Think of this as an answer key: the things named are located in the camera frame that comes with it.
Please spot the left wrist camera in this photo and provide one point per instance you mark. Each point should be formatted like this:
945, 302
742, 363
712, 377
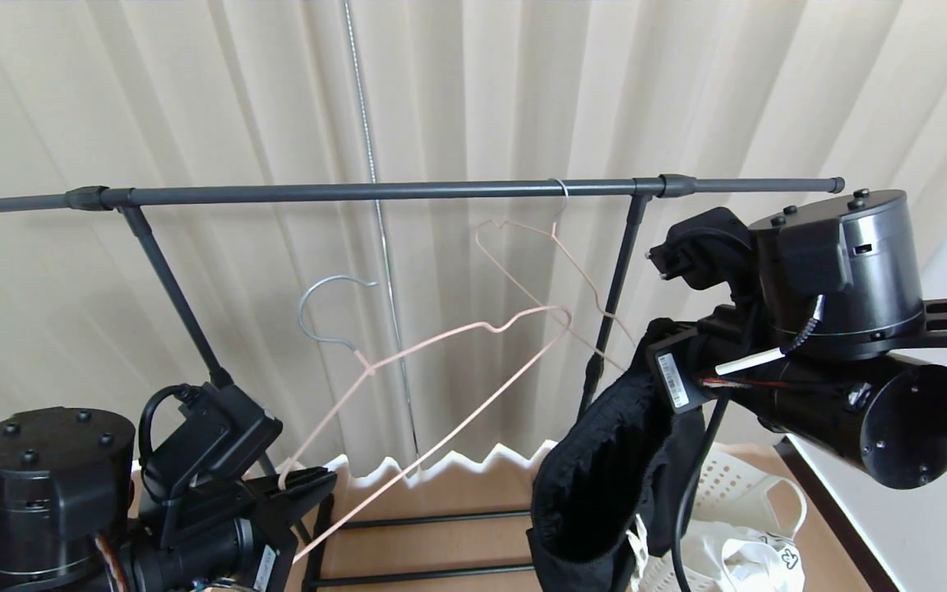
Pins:
210, 444

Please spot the thin grey curtain wand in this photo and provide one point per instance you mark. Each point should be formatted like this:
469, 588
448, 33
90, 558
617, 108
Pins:
368, 140

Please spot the white laundry basket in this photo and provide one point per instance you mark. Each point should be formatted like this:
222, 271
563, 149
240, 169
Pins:
736, 485

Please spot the black clothes rack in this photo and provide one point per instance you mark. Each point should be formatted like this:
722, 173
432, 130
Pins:
276, 194

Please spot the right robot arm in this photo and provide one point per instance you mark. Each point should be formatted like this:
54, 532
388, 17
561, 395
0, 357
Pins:
843, 271

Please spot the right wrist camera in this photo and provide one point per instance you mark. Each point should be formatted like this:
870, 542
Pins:
704, 247

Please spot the beige curtain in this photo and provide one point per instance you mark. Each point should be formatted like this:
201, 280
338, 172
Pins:
153, 82

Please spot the pink clothes hanger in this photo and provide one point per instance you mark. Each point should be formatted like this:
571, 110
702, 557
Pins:
368, 367
556, 242

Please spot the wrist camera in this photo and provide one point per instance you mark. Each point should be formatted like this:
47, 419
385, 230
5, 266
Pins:
210, 444
704, 247

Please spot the white printed garment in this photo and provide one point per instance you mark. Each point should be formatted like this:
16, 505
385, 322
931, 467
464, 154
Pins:
736, 563

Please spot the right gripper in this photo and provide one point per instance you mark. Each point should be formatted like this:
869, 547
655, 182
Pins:
852, 411

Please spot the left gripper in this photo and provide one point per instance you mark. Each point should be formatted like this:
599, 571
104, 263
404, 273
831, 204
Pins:
210, 551

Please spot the black garment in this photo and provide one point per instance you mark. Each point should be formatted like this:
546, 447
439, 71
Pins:
597, 477

